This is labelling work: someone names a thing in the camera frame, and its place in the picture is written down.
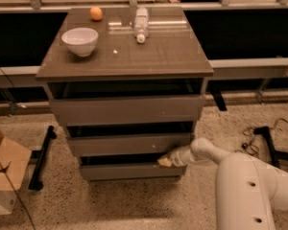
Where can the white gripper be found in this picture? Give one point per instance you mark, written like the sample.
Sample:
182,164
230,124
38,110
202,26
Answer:
177,159

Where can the grey bottom drawer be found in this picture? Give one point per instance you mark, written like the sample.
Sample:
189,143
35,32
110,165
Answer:
126,166

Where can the grey drawer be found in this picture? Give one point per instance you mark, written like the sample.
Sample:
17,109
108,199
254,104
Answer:
126,166
112,102
128,138

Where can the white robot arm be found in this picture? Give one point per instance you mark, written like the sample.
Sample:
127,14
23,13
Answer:
247,190

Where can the grey top drawer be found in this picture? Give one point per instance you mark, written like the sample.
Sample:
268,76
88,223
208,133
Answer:
112,102

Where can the grey middle drawer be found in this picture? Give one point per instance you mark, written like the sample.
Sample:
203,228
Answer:
128,138

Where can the grey drawer cabinet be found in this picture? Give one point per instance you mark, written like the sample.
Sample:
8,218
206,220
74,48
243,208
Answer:
171,51

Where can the black right stand leg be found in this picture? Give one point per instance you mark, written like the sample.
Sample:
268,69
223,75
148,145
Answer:
275,155

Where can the black stand leg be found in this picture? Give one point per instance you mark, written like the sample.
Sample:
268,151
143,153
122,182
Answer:
275,155
36,183

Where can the black left stand leg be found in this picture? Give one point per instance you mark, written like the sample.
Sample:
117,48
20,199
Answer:
36,183

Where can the clear plastic bottle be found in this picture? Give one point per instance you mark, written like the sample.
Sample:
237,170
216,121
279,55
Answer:
141,25

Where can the white ceramic bowl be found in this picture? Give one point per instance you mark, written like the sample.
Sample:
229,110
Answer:
80,41

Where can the orange fruit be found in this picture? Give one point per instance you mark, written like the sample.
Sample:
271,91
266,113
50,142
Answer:
96,13

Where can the white box under cardboard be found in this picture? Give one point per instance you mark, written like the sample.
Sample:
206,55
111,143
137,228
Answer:
7,201

